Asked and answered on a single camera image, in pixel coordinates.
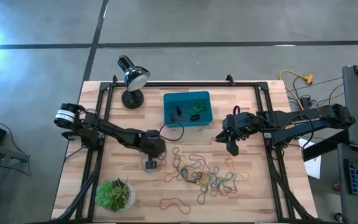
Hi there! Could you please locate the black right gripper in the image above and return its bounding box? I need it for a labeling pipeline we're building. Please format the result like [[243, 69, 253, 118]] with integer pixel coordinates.
[[214, 112, 262, 157]]

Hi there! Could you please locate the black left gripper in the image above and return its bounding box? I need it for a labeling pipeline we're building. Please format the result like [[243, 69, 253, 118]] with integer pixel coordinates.
[[140, 129, 168, 170]]

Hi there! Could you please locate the yellow rubber band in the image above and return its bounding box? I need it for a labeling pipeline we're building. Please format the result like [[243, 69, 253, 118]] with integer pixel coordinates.
[[154, 170, 180, 186], [197, 174, 213, 187], [208, 185, 222, 198]]

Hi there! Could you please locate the brown rubber band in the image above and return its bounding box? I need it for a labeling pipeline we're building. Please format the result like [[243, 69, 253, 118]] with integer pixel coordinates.
[[170, 146, 183, 171]]

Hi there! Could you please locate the long red rubber band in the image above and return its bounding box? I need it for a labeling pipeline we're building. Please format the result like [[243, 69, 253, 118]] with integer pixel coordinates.
[[158, 197, 192, 215]]

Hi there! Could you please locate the blue rubber band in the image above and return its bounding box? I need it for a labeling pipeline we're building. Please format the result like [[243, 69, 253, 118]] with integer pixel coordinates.
[[219, 172, 238, 194]]

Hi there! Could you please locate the green rubber band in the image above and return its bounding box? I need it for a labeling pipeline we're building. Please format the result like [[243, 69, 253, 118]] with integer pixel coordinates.
[[183, 100, 209, 115]]

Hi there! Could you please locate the thin black rubber band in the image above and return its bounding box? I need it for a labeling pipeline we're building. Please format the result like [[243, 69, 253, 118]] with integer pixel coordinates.
[[180, 167, 203, 185]]

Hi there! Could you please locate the dark purple rubber band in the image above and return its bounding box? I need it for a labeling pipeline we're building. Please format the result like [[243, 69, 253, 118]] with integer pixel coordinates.
[[196, 186, 209, 205]]

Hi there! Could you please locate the blue plastic bin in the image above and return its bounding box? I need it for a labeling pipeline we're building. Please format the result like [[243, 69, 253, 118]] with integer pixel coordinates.
[[163, 90, 214, 128]]

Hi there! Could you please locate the potted green plant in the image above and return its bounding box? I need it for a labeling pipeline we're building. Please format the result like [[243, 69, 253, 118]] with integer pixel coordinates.
[[94, 177, 137, 213]]

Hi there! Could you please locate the black power strip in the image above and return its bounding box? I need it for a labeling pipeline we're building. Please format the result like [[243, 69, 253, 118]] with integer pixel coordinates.
[[299, 95, 316, 110]]

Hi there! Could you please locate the black desk lamp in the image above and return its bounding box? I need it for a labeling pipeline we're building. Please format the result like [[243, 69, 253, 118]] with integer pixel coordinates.
[[117, 55, 151, 110]]

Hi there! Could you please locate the white paper sheet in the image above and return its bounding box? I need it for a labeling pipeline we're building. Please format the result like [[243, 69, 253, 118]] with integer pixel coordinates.
[[297, 138, 323, 180]]

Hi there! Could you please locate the black desk bar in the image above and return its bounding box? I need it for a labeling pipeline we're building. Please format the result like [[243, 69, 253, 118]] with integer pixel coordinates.
[[301, 129, 351, 162]]

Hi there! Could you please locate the dark side desk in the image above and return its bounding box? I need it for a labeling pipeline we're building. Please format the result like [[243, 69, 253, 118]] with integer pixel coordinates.
[[336, 142, 358, 224]]

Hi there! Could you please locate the black floor stand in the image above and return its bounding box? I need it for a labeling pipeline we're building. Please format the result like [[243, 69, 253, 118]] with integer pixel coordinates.
[[0, 141, 31, 178]]

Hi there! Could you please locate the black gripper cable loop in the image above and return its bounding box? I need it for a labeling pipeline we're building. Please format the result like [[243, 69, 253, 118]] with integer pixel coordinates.
[[158, 121, 185, 142]]

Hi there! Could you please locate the black aluminium table frame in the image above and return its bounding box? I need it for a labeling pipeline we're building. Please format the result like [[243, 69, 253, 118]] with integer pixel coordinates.
[[73, 74, 310, 222]]

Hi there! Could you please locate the black cable bundle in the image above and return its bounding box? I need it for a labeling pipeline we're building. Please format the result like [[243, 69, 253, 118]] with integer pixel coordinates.
[[56, 146, 104, 221], [267, 146, 315, 221]]

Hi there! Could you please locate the yellow extension cable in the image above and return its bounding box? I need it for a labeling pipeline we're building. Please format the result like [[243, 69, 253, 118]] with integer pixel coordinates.
[[278, 69, 344, 111]]

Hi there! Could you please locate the white cable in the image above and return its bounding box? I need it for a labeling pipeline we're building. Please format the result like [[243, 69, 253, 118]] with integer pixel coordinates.
[[300, 83, 344, 110]]

